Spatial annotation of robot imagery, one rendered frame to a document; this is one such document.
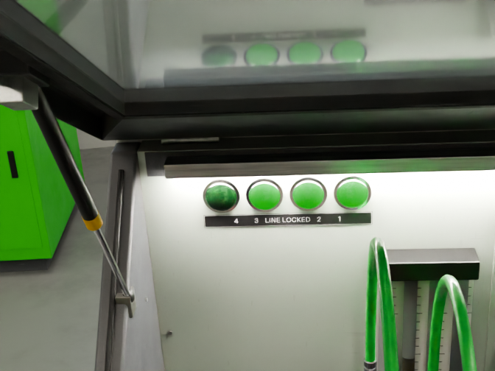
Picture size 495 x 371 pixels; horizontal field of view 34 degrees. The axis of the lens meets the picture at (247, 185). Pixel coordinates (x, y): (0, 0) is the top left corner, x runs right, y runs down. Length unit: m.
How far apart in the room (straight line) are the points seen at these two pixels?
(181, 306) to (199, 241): 0.12
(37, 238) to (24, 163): 0.36
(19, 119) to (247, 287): 2.35
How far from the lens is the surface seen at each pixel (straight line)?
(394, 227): 1.15
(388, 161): 1.07
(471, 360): 0.87
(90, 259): 3.81
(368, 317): 1.12
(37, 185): 3.55
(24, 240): 3.69
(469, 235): 1.17
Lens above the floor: 1.88
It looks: 26 degrees down
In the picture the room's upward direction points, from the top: 4 degrees counter-clockwise
